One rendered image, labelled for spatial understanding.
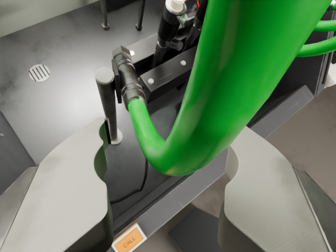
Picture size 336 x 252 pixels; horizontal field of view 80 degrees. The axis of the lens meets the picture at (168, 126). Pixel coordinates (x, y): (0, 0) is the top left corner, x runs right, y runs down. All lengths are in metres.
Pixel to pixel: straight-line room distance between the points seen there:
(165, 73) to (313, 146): 1.75
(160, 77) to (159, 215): 0.25
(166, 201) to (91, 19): 0.50
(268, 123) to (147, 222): 0.33
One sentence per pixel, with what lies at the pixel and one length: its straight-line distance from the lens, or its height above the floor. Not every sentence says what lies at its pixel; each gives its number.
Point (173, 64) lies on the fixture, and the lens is 0.41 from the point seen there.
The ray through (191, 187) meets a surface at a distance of 0.40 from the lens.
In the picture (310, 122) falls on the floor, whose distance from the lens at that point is 2.07.
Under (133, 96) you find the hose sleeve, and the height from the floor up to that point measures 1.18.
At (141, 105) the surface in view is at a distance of 0.15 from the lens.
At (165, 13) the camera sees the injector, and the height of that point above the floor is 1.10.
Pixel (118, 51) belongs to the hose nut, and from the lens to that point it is 0.23.
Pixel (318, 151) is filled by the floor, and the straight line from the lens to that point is 2.06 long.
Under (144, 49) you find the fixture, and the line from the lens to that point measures 0.42.
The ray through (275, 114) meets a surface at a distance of 0.52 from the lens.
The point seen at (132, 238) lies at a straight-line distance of 0.38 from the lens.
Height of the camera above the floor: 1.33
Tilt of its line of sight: 72 degrees down
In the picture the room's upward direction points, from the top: 48 degrees clockwise
